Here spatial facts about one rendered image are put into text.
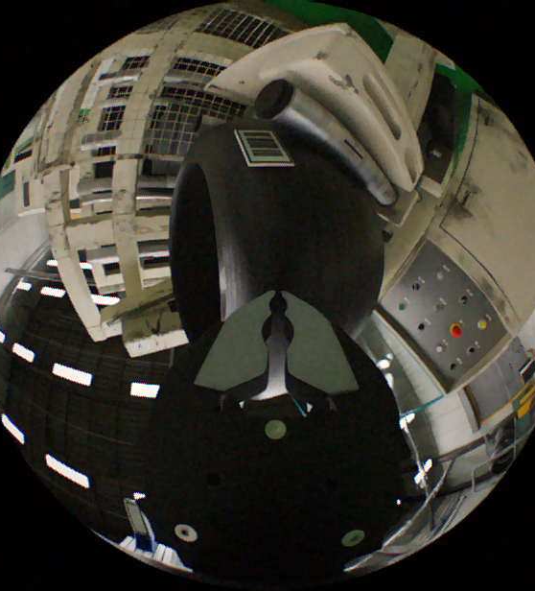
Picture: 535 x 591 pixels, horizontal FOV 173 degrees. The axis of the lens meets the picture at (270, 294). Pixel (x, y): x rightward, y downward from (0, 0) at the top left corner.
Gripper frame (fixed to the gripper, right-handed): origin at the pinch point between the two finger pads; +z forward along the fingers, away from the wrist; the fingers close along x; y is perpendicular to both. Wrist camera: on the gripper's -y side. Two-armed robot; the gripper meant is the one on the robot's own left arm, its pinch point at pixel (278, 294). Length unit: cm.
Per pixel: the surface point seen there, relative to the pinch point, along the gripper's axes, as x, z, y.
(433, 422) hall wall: 746, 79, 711
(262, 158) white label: -1.4, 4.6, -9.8
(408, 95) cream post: 34, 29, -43
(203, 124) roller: -15.0, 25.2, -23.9
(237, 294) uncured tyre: -3.7, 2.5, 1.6
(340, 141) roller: 6.4, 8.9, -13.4
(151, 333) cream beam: -54, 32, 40
